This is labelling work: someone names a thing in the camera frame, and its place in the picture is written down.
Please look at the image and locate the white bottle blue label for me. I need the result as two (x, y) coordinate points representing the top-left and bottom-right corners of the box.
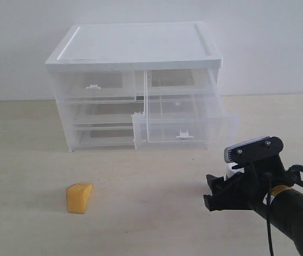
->
(225, 163), (244, 180)

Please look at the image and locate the white plastic drawer cabinet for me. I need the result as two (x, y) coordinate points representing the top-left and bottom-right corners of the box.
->
(44, 21), (223, 153)

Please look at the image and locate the wide clear drawer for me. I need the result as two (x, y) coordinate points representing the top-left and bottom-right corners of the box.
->
(68, 101), (144, 125)
(70, 126), (134, 150)

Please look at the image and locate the yellow cheese wedge block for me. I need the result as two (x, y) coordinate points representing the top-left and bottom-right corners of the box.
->
(66, 182), (94, 214)

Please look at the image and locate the middle wide clear drawer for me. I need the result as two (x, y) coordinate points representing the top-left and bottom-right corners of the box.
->
(68, 101), (144, 125)

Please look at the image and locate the bottom wide clear drawer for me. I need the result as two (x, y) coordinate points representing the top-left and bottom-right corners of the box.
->
(70, 126), (134, 150)

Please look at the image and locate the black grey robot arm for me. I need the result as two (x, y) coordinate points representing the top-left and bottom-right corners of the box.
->
(203, 156), (303, 255)

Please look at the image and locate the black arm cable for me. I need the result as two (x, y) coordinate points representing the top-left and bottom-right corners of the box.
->
(263, 164), (303, 256)

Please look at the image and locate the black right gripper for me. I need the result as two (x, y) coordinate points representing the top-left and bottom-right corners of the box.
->
(203, 157), (299, 212)

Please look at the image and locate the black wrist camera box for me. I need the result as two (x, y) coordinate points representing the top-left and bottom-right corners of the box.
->
(224, 136), (284, 164)

